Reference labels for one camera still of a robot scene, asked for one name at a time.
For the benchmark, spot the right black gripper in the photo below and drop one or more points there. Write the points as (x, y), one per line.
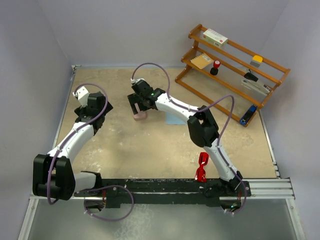
(133, 99)

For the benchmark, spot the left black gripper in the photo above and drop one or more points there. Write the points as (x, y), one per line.
(81, 110)

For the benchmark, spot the pink glasses case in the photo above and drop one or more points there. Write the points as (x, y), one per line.
(141, 115)

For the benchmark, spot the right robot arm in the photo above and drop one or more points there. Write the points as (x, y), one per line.
(202, 127)

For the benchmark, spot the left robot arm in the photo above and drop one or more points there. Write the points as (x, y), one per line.
(53, 175)

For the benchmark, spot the red sunglasses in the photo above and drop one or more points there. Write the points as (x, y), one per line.
(200, 174)

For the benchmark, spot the blue cleaning cloth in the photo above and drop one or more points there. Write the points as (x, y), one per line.
(172, 120)

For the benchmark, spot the brown envelope packet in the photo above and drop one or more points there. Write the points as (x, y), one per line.
(201, 61)

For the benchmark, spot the red black stamp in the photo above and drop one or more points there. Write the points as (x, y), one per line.
(215, 68)

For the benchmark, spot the wooden three-tier shelf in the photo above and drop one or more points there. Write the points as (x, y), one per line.
(234, 64)

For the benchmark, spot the white green box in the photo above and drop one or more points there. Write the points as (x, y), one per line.
(214, 38)

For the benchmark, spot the blue stapler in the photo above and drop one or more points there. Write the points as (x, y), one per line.
(248, 115)

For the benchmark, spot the black stapler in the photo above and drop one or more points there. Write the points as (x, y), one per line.
(250, 76)

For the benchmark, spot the yellow grey sponge block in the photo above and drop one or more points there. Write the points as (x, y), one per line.
(256, 61)

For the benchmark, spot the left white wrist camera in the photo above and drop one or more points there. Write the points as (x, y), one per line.
(82, 94)

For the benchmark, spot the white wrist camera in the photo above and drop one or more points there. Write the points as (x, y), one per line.
(134, 81)
(82, 94)

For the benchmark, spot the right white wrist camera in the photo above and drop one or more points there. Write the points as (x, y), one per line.
(134, 81)

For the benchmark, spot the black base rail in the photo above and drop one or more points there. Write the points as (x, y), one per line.
(212, 192)

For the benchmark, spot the aluminium frame rail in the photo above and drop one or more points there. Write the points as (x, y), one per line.
(271, 188)

